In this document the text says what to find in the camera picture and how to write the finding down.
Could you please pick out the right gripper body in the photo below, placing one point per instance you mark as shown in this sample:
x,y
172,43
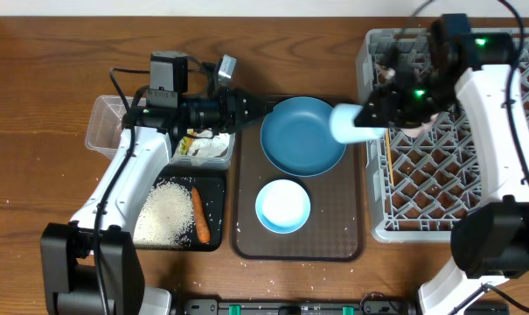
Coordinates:
x,y
412,105

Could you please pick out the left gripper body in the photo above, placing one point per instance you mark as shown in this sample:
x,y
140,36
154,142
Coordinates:
x,y
209,112

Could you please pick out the pink cup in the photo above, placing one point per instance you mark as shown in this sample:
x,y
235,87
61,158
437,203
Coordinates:
x,y
388,74

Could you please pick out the green yellow snack wrapper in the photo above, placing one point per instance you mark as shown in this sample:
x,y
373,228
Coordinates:
x,y
185,145

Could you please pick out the wooden chopstick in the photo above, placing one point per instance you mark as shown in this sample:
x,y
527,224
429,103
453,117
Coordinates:
x,y
389,157

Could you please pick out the white tissue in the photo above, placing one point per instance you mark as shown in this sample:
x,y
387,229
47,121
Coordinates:
x,y
208,145

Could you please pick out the light blue cup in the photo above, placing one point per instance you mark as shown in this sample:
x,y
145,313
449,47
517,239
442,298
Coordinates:
x,y
343,128

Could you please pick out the light blue bowl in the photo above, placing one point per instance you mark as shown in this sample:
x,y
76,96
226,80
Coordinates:
x,y
282,206

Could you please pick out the white rice pile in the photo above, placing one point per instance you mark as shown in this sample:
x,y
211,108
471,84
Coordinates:
x,y
166,218

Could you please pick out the orange carrot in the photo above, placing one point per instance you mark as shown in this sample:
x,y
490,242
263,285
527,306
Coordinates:
x,y
202,229

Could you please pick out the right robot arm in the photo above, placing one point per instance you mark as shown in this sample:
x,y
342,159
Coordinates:
x,y
478,71

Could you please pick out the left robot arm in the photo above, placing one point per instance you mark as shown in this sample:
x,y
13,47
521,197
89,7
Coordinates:
x,y
90,264

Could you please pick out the grey dishwasher rack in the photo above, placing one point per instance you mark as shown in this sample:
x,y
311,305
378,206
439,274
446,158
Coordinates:
x,y
436,175

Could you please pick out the dark blue plate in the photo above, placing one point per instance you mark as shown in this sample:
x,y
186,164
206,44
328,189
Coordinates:
x,y
296,137

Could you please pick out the clear plastic bin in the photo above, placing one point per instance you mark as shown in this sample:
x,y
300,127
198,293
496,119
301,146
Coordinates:
x,y
105,128

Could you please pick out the black tray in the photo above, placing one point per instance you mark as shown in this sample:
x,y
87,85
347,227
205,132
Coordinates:
x,y
211,186

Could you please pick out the brown serving tray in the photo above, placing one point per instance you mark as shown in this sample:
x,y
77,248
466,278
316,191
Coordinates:
x,y
333,232

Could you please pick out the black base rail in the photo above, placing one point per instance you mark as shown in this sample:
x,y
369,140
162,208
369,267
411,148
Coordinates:
x,y
371,307

